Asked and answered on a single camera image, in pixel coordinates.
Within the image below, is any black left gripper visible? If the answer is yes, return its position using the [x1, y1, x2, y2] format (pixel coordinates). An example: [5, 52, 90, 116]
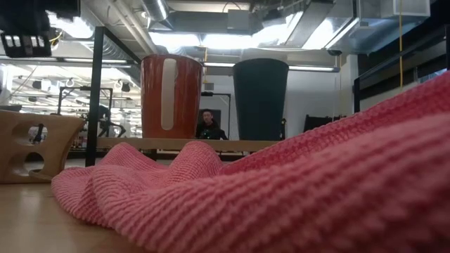
[0, 0, 82, 59]

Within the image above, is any dark green cup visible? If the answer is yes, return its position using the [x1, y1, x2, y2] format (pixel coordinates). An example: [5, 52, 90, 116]
[232, 58, 290, 141]

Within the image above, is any red mug white handle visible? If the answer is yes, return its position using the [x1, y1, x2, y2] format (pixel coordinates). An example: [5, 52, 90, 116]
[140, 53, 204, 139]

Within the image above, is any wooden cup with handle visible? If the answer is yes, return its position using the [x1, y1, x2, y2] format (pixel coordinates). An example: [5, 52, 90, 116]
[0, 109, 86, 185]

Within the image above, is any person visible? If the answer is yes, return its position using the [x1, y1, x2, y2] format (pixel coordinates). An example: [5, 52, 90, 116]
[195, 108, 229, 141]

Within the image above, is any pink cloth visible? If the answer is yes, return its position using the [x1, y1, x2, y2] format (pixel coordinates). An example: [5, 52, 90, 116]
[51, 70, 450, 253]

